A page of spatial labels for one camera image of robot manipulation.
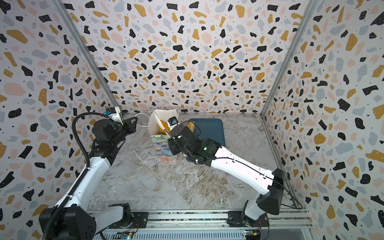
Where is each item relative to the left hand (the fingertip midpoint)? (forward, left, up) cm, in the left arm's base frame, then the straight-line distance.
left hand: (136, 115), depth 74 cm
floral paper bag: (-7, -11, -14) cm, 19 cm away
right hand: (-13, -17, -1) cm, 22 cm away
